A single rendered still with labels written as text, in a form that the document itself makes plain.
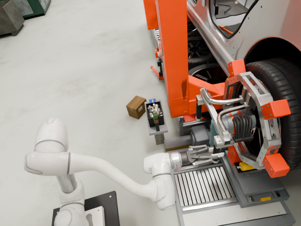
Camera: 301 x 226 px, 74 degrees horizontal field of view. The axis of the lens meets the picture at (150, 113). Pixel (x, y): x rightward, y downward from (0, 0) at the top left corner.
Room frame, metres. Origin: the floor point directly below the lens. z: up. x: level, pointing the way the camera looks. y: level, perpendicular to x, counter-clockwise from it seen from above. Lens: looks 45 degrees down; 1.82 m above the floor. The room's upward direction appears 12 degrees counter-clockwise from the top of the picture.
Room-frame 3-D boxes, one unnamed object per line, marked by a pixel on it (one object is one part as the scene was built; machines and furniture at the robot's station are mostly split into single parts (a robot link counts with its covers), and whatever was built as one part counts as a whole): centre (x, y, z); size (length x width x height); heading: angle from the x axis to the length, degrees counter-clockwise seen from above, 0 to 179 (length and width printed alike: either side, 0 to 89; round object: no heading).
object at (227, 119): (0.76, -0.48, 0.85); 0.21 x 0.14 x 0.14; 88
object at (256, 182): (0.75, -0.72, 0.32); 0.40 x 0.30 x 0.28; 178
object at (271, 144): (0.75, -0.55, 0.85); 0.54 x 0.07 x 0.54; 178
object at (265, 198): (0.75, -0.72, 0.13); 0.50 x 0.36 x 0.10; 178
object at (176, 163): (0.60, -0.08, 0.83); 0.09 x 0.06 x 0.09; 178
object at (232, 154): (0.75, -0.59, 0.48); 0.16 x 0.12 x 0.17; 88
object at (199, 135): (1.06, -0.53, 0.26); 0.42 x 0.18 x 0.35; 88
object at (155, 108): (1.31, -0.04, 0.51); 0.20 x 0.14 x 0.13; 178
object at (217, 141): (0.59, -0.34, 0.93); 0.09 x 0.05 x 0.05; 88
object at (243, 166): (0.63, -0.65, 0.51); 0.29 x 0.06 x 0.06; 88
